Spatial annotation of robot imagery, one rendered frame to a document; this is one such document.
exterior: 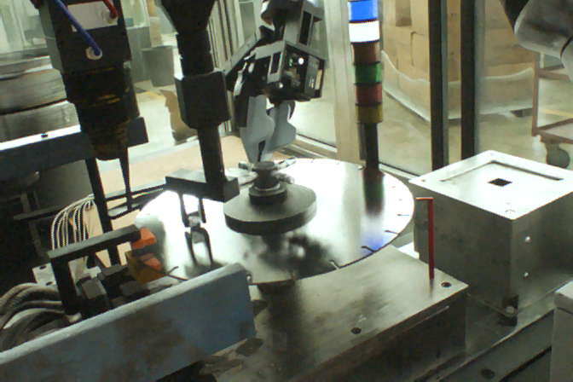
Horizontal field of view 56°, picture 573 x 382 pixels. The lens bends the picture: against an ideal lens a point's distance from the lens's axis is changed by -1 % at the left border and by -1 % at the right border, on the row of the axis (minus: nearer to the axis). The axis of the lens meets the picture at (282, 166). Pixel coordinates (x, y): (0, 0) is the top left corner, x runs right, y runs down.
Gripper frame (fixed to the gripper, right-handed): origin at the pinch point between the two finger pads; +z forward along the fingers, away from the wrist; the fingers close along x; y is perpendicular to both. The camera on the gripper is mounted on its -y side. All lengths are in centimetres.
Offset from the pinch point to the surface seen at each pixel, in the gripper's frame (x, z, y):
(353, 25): 13.3, -23.4, 0.7
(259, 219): -4.7, 7.8, 9.5
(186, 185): -12.3, 5.5, 5.8
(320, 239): -1.9, 8.9, 16.5
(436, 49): 34.7, -27.1, 0.0
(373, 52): 17.0, -20.1, 2.1
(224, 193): -10.5, 5.8, 10.7
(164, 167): 25, -4, -76
